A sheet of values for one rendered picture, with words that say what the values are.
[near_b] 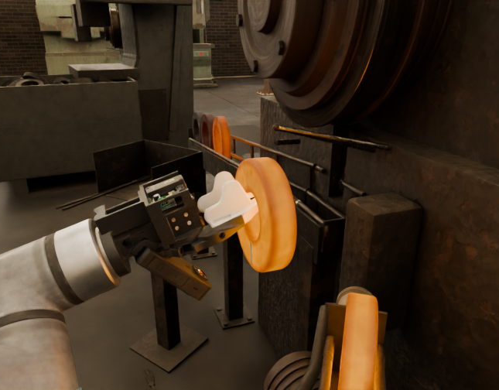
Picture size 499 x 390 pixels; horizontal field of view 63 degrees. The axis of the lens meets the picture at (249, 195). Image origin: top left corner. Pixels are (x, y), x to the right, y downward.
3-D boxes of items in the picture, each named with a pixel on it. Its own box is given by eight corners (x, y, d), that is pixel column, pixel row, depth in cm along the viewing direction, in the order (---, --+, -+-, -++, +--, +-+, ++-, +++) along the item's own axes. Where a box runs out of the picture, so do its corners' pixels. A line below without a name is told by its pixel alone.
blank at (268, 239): (251, 149, 61) (230, 151, 60) (299, 165, 47) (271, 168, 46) (254, 247, 65) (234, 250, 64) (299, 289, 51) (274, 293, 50)
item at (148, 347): (161, 313, 165) (144, 139, 139) (210, 340, 151) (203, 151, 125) (119, 342, 150) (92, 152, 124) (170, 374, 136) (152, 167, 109)
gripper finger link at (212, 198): (259, 162, 53) (192, 189, 51) (270, 201, 55) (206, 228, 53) (251, 155, 55) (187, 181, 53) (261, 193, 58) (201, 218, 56)
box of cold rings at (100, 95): (131, 152, 391) (121, 66, 362) (147, 179, 320) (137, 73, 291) (8, 165, 352) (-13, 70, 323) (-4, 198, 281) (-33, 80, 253)
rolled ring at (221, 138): (210, 128, 165) (218, 128, 166) (217, 172, 161) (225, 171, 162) (217, 107, 148) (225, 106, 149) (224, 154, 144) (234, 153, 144)
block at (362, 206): (381, 302, 81) (398, 188, 72) (408, 328, 74) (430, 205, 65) (333, 314, 77) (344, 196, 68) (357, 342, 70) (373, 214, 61)
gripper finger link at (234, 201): (268, 169, 50) (198, 198, 48) (279, 210, 52) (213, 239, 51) (259, 162, 53) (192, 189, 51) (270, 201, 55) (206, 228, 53)
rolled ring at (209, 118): (209, 113, 160) (217, 113, 161) (199, 113, 178) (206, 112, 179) (212, 160, 165) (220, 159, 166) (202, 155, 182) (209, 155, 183)
